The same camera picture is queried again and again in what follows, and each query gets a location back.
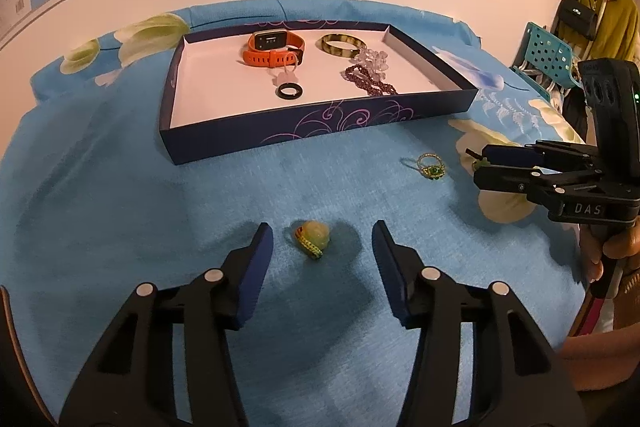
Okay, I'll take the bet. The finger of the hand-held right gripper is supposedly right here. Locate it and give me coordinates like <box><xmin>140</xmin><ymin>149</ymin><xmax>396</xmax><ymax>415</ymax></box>
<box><xmin>472</xmin><ymin>163</ymin><xmax>568</xmax><ymax>208</ymax></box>
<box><xmin>481</xmin><ymin>139</ymin><xmax>601</xmax><ymax>172</ymax></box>

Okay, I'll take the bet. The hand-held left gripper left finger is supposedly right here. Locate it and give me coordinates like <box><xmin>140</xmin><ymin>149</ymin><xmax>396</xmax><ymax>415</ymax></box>
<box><xmin>59</xmin><ymin>222</ymin><xmax>275</xmax><ymax>427</ymax></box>

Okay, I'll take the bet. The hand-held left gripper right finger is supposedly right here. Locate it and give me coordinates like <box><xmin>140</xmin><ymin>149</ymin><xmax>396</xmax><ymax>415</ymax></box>
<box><xmin>371</xmin><ymin>220</ymin><xmax>587</xmax><ymax>427</ymax></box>

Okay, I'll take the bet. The yellow-green stone ring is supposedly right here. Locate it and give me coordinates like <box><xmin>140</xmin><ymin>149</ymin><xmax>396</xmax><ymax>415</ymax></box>
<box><xmin>291</xmin><ymin>220</ymin><xmax>332</xmax><ymax>261</ymax></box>

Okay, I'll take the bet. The gold ring with green stone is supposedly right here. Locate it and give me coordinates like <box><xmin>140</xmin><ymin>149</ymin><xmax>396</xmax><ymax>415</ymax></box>
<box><xmin>404</xmin><ymin>152</ymin><xmax>446</xmax><ymax>180</ymax></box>

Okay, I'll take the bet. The purple bead bracelet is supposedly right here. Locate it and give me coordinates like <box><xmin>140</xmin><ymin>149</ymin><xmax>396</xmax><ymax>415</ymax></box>
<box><xmin>341</xmin><ymin>64</ymin><xmax>400</xmax><ymax>97</ymax></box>

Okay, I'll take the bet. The clear crystal bracelet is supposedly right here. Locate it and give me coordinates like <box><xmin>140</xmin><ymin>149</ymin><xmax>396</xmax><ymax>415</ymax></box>
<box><xmin>352</xmin><ymin>48</ymin><xmax>391</xmax><ymax>73</ymax></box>

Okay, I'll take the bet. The dark blue cardboard box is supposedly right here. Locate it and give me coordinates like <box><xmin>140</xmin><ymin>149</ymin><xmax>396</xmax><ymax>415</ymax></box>
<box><xmin>160</xmin><ymin>19</ymin><xmax>479</xmax><ymax>166</ymax></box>

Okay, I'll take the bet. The tortoiseshell bangle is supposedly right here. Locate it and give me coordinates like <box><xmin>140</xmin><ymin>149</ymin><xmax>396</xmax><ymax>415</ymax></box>
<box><xmin>319</xmin><ymin>34</ymin><xmax>369</xmax><ymax>59</ymax></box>

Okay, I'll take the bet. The orange smart watch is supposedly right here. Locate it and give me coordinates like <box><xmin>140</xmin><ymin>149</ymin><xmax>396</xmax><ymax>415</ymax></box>
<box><xmin>243</xmin><ymin>29</ymin><xmax>307</xmax><ymax>68</ymax></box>

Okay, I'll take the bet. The person's right forearm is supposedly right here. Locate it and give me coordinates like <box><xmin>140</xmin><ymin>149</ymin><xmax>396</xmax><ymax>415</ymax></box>
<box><xmin>557</xmin><ymin>269</ymin><xmax>640</xmax><ymax>394</ymax></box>

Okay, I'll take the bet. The person's right hand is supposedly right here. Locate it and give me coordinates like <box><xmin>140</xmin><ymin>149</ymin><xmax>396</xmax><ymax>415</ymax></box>
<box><xmin>580</xmin><ymin>218</ymin><xmax>640</xmax><ymax>297</ymax></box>

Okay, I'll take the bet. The blue plastic basket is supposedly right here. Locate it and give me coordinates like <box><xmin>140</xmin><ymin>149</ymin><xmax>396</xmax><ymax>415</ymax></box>
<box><xmin>511</xmin><ymin>21</ymin><xmax>584</xmax><ymax>92</ymax></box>

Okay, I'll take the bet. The yellow-green coat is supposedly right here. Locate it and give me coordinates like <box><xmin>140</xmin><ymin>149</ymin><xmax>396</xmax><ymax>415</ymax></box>
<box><xmin>569</xmin><ymin>0</ymin><xmax>640</xmax><ymax>64</ymax></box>

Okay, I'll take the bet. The black handbag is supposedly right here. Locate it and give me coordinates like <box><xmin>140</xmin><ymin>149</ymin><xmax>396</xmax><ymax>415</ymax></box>
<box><xmin>554</xmin><ymin>0</ymin><xmax>601</xmax><ymax>40</ymax></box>

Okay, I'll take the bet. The blue floral tablecloth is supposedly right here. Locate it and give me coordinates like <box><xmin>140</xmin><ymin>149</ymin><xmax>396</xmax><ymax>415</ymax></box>
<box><xmin>0</xmin><ymin>0</ymin><xmax>603</xmax><ymax>427</ymax></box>

